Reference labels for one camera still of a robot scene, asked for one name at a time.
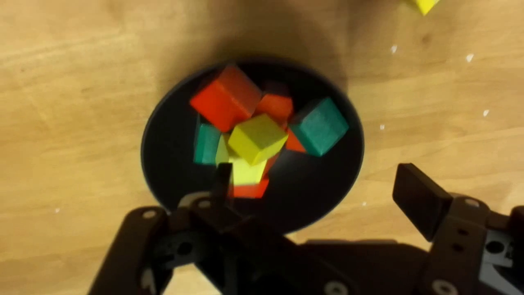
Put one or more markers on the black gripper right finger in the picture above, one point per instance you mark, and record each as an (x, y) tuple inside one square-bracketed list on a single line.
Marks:
[(464, 239)]

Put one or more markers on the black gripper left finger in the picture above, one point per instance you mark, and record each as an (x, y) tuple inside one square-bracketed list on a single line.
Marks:
[(218, 239)]

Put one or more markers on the olive yellow toy cube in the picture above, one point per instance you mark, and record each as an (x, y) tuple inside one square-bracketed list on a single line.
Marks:
[(256, 136)]

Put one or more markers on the orange toy cube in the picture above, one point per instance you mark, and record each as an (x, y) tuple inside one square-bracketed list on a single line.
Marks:
[(295, 142)]

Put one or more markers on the large red toy cube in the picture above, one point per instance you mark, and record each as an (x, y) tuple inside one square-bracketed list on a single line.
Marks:
[(223, 98)]

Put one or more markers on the small red toy block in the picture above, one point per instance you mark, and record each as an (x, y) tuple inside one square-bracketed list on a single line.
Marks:
[(253, 188)]

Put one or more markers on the black bowl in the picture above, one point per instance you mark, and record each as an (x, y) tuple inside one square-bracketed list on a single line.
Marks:
[(321, 185)]

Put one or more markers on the small flat yellow block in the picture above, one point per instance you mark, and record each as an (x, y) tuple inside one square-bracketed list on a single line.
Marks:
[(424, 5)]

